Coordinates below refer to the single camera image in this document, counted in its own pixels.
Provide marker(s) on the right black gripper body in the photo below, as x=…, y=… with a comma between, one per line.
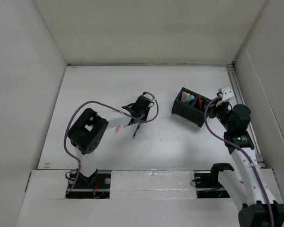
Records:
x=221, y=111

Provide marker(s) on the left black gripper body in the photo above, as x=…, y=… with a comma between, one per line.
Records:
x=144, y=114

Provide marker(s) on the blue pen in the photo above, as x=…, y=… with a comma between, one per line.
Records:
x=136, y=130

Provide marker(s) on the red gel pen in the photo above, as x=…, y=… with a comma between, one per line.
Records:
x=200, y=102

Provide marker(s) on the black two-compartment organizer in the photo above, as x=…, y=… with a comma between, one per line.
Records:
x=190, y=111

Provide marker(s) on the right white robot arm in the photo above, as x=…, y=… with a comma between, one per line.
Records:
x=256, y=205

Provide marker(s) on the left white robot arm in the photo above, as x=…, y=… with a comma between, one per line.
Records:
x=83, y=136

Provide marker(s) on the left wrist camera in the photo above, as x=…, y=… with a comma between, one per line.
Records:
x=149, y=96

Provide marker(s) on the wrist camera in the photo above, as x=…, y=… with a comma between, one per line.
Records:
x=149, y=96
x=225, y=94

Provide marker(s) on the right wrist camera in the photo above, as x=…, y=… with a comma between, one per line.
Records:
x=225, y=94

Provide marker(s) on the aluminium rail right side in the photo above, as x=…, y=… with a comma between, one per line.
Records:
x=242, y=124

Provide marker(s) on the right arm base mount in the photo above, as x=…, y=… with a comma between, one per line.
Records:
x=206, y=187

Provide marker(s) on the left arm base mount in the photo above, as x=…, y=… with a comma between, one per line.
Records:
x=98, y=187

